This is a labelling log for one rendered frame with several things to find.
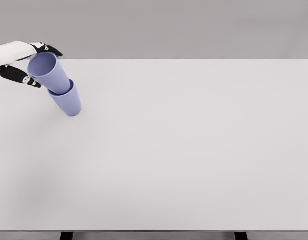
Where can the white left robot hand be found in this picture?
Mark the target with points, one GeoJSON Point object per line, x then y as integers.
{"type": "Point", "coordinates": [9, 53]}

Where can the lavender blue plastic cup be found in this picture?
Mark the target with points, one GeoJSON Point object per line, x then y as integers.
{"type": "Point", "coordinates": [69, 102]}
{"type": "Point", "coordinates": [47, 72]}

